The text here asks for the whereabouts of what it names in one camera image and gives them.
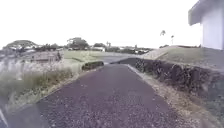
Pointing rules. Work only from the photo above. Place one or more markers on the grey road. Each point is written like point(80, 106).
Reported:
point(111, 58)

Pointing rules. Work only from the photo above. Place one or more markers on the dark low hedge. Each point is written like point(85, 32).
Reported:
point(92, 65)

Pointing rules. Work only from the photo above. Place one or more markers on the dark asphalt path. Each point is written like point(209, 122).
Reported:
point(110, 96)

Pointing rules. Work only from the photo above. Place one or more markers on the row of trees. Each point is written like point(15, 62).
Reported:
point(78, 43)

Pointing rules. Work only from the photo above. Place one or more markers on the palm tree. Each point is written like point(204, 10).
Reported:
point(172, 37)
point(162, 33)

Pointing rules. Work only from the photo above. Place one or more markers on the pale gravel strip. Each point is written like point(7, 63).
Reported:
point(166, 96)

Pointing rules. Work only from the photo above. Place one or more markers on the grass slope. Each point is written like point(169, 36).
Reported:
point(186, 55)

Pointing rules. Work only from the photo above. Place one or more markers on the tall dry grass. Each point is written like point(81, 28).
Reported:
point(30, 83)

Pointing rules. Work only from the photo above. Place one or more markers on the white building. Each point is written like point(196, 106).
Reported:
point(213, 26)

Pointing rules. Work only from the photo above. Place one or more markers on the dark rock wall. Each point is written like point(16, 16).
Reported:
point(180, 75)

